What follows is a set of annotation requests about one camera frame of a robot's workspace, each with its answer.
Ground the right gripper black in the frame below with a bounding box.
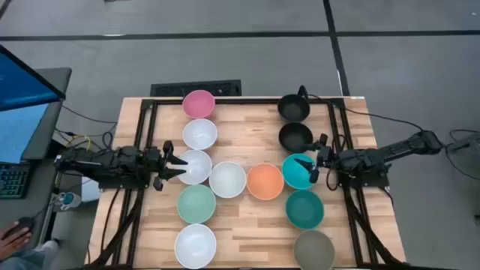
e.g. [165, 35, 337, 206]
[293, 133, 338, 185]

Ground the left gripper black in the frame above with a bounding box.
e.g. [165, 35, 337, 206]
[145, 140, 189, 192]

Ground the black plastic bowl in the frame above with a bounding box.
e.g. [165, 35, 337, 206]
[277, 94, 311, 123]
[277, 121, 314, 154]

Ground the white plastic bowl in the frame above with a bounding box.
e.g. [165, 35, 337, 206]
[174, 223, 218, 270]
[181, 118, 218, 151]
[175, 149, 213, 186]
[208, 160, 248, 199]

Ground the bright cyan plastic bowl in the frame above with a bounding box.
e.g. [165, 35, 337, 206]
[281, 153, 318, 191]

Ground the mint green plastic bowl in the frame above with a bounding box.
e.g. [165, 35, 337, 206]
[176, 184, 218, 225]

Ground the dark teal plastic bowl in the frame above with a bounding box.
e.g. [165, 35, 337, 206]
[285, 189, 325, 230]

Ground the pink plastic bowl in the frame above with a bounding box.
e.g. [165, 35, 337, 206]
[181, 89, 216, 119]

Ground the taupe plastic bowl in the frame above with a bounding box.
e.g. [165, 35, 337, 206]
[292, 229, 336, 270]

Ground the orange plastic bowl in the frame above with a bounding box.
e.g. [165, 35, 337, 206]
[246, 162, 285, 201]

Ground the small white teal cylinder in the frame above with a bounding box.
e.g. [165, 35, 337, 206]
[59, 191, 83, 211]

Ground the grey desk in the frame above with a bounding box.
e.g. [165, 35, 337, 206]
[0, 149, 63, 248]

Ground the light blue screen monitor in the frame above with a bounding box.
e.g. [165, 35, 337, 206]
[0, 100, 64, 164]

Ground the black computer mouse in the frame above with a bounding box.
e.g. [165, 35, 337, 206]
[7, 216, 35, 237]

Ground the black keyboard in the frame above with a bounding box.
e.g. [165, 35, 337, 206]
[0, 161, 32, 200]

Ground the person's leg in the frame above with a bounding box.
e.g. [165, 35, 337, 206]
[0, 239, 61, 270]

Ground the person's hand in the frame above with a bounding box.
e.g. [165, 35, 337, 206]
[0, 220, 33, 260]

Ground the black cable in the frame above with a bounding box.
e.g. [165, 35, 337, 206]
[61, 104, 119, 125]
[307, 93, 427, 133]

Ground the black metal rig frame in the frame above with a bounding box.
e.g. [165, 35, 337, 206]
[88, 97, 408, 270]

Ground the yellow cable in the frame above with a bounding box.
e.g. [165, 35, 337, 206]
[65, 134, 93, 153]

